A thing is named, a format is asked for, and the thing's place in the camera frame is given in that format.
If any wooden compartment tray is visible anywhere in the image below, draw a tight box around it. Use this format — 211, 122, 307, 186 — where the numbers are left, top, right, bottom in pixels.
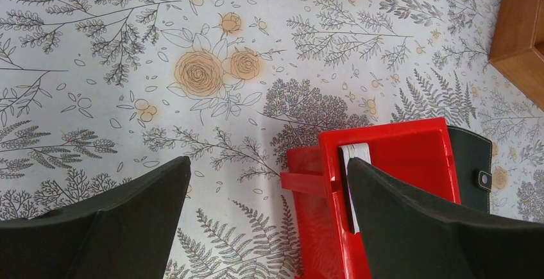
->
489, 0, 543, 108

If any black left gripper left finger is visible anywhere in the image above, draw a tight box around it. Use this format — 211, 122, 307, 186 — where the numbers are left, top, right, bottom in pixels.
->
1, 156, 191, 278

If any red plastic bin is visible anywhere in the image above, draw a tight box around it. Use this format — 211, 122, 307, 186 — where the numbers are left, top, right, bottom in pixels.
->
280, 117, 461, 278

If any stack of cards in bin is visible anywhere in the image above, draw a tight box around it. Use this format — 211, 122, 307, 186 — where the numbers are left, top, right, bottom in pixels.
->
339, 143, 371, 234

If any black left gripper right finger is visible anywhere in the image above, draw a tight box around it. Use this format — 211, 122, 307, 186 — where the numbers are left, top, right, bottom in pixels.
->
350, 159, 543, 278

